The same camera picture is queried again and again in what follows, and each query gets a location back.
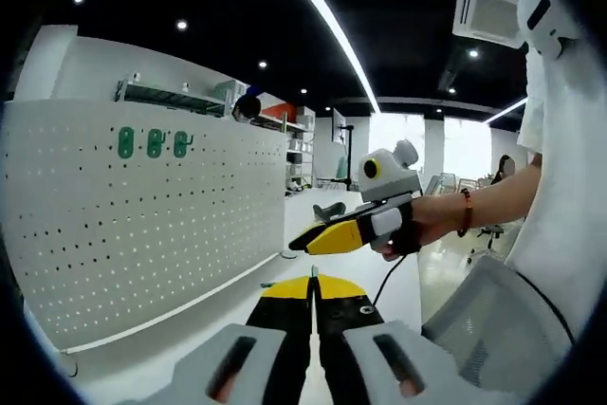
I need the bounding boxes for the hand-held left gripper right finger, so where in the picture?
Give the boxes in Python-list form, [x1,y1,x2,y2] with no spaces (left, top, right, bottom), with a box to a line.
[313,273,523,405]

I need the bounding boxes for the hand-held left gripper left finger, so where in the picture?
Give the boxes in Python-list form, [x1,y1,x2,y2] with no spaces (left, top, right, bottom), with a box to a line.
[120,274,313,405]

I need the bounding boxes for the white perforated mounting plate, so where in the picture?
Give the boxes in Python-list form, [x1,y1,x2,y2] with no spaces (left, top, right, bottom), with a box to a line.
[0,99,298,377]

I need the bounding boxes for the person's right hand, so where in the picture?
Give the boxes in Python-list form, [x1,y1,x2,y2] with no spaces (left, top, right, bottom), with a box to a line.
[380,193,463,263]

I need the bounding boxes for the black curved headrest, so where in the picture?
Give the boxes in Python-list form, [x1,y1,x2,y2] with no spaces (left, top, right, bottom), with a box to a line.
[311,202,348,225]

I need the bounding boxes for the display on black tripod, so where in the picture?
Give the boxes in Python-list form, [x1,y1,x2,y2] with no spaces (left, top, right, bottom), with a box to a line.
[330,107,356,192]

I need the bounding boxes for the white storage shelving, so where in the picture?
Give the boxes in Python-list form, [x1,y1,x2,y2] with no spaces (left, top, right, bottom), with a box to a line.
[283,112,318,189]

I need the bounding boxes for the black swivel chair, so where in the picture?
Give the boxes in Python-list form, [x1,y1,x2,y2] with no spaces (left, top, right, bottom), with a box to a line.
[467,223,507,267]

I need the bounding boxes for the grey mesh office chair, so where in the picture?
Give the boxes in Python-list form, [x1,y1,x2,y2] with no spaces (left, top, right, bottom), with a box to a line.
[420,254,576,388]

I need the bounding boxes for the long ceiling light strip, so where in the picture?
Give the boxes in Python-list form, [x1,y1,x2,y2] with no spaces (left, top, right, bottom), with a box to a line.
[267,0,381,113]

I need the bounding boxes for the person's white shirt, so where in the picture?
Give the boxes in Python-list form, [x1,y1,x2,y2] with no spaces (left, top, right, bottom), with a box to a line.
[505,51,607,336]

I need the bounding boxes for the ceiling air conditioner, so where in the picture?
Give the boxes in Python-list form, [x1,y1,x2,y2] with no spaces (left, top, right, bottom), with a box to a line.
[451,0,524,49]

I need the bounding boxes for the grey metal shelving rack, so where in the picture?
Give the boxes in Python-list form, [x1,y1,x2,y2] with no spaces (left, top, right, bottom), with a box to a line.
[115,71,230,119]

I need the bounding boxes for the ceiling spotlights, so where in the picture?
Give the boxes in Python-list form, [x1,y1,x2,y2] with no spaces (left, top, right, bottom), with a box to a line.
[70,0,480,96]

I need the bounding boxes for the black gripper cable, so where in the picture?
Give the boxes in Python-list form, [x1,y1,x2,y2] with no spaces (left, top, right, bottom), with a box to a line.
[371,254,410,307]

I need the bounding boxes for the red bead bracelet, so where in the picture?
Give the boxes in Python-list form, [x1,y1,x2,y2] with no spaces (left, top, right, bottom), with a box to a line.
[456,187,475,239]

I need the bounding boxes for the black device cable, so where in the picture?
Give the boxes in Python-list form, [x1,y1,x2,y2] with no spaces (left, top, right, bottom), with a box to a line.
[514,269,578,347]

